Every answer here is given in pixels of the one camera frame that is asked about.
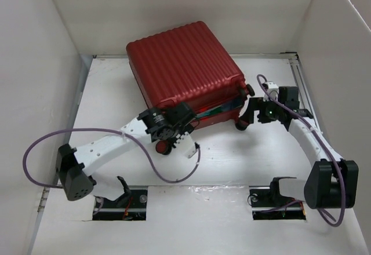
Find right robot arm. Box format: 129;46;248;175
236;82;359;209

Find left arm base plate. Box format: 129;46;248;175
92;187;148;221

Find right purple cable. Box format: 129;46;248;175
256;74;347;228

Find red suitcase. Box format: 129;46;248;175
126;21;254;130

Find teal shorts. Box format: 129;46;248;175
197;99;243;118

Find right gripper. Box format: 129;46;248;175
240;96;284;124

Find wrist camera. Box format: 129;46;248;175
173;132;197;158
263;81;279;101

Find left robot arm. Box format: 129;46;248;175
56;102;200;207

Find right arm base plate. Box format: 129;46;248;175
247;186;306;221

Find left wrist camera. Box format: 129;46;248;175
173;132;197;158

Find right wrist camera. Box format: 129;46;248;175
263;81;279;101

